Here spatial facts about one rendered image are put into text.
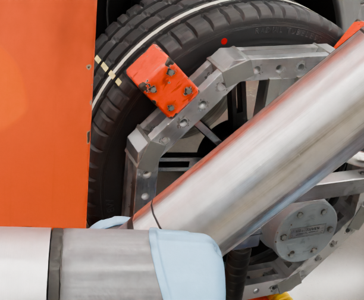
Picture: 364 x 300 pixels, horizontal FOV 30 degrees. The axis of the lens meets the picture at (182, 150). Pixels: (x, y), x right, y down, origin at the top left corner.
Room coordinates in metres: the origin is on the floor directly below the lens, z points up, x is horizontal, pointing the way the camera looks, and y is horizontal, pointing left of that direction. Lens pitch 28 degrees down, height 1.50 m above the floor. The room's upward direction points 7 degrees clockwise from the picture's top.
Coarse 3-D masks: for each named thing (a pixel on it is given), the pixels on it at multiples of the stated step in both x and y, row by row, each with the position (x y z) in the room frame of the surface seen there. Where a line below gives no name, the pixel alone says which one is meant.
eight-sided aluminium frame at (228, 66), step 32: (224, 64) 1.09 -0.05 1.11; (256, 64) 1.10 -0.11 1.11; (288, 64) 1.13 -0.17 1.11; (160, 128) 1.04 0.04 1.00; (128, 160) 1.05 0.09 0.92; (128, 192) 1.05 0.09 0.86; (352, 224) 1.23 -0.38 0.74; (320, 256) 1.20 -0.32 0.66; (256, 288) 1.14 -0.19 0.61; (288, 288) 1.17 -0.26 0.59
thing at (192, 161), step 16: (240, 96) 1.22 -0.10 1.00; (240, 112) 1.21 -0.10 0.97; (208, 128) 1.19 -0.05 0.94; (224, 128) 1.23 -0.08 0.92; (208, 144) 1.22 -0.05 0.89; (160, 160) 1.14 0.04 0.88; (176, 160) 1.16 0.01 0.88; (192, 160) 1.18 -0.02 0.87; (224, 256) 1.23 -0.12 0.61; (256, 256) 1.24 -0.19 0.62
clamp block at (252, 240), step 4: (260, 228) 0.87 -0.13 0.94; (256, 232) 0.86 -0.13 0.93; (260, 232) 0.87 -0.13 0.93; (252, 236) 0.86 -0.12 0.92; (256, 236) 0.87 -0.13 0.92; (260, 236) 0.87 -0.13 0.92; (244, 240) 0.86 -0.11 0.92; (248, 240) 0.86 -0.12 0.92; (252, 240) 0.86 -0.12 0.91; (256, 240) 0.87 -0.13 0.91; (240, 244) 0.85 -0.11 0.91; (244, 244) 0.86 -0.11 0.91; (248, 244) 0.86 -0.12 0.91; (252, 244) 0.86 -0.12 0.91; (256, 244) 0.87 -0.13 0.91; (236, 248) 0.85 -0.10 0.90; (240, 248) 0.86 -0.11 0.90
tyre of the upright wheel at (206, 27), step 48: (144, 0) 1.32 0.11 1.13; (192, 0) 1.26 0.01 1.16; (240, 0) 1.25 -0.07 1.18; (288, 0) 1.32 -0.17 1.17; (96, 48) 1.27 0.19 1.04; (144, 48) 1.16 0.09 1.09; (192, 48) 1.14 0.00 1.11; (144, 96) 1.10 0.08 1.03; (96, 144) 1.08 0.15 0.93; (96, 192) 1.07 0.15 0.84
